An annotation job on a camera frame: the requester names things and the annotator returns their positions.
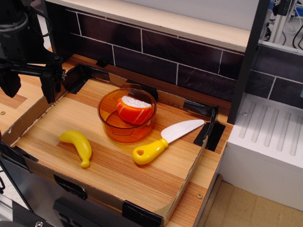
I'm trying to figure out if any light wooden shelf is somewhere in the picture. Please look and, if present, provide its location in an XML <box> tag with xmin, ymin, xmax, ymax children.
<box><xmin>54</xmin><ymin>0</ymin><xmax>250</xmax><ymax>52</ymax></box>

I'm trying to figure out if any orange white toy sushi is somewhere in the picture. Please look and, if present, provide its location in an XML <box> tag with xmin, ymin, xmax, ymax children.
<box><xmin>116</xmin><ymin>96</ymin><xmax>153</xmax><ymax>125</ymax></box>

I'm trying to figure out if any white toy sink drainboard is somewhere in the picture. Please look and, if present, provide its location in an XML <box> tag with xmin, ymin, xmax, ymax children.
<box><xmin>220</xmin><ymin>95</ymin><xmax>303</xmax><ymax>210</ymax></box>

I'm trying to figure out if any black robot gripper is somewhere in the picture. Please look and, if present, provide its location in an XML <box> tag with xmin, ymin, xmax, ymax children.
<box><xmin>0</xmin><ymin>30</ymin><xmax>66</xmax><ymax>104</ymax></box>

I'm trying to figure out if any black vertical post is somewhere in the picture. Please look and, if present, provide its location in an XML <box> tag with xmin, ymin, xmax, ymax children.
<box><xmin>227</xmin><ymin>0</ymin><xmax>270</xmax><ymax>124</ymax></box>

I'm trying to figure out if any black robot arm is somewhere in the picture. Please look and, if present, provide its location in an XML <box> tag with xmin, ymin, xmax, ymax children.
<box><xmin>0</xmin><ymin>0</ymin><xmax>66</xmax><ymax>103</ymax></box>

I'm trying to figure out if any yellow toy banana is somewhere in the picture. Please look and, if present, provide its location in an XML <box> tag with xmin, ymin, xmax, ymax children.
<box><xmin>59</xmin><ymin>130</ymin><xmax>92</xmax><ymax>168</ymax></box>

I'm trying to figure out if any aluminium frame with cables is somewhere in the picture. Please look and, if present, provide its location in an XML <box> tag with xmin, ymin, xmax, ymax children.
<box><xmin>262</xmin><ymin>0</ymin><xmax>303</xmax><ymax>53</ymax></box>

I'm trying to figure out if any transparent orange plastic pot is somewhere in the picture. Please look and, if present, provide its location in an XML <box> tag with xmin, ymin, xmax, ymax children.
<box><xmin>98</xmin><ymin>84</ymin><xmax>157</xmax><ymax>143</ymax></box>

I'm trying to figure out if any cardboard fence with black tape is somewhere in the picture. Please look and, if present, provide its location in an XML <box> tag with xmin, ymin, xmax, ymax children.
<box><xmin>0</xmin><ymin>64</ymin><xmax>230</xmax><ymax>227</ymax></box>

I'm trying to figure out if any dark brick pattern backsplash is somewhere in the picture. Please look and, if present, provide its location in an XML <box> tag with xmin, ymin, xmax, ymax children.
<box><xmin>45</xmin><ymin>2</ymin><xmax>243</xmax><ymax>102</ymax></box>

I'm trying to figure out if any yellow white toy knife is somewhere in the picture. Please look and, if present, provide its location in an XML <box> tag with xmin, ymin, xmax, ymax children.
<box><xmin>132</xmin><ymin>119</ymin><xmax>205</xmax><ymax>165</ymax></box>

